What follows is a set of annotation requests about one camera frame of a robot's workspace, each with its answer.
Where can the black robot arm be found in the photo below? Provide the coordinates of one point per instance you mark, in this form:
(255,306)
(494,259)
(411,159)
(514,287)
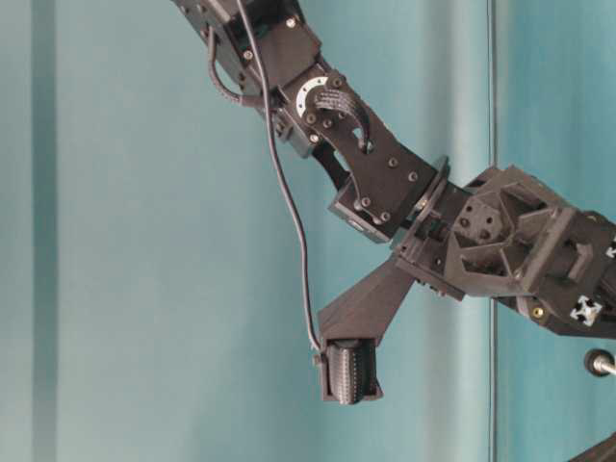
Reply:
(273,56)

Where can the metal knob bolt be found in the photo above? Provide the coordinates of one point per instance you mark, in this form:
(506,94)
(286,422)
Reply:
(599,362)

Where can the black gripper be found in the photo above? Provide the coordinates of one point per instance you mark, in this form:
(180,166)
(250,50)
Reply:
(508,237)

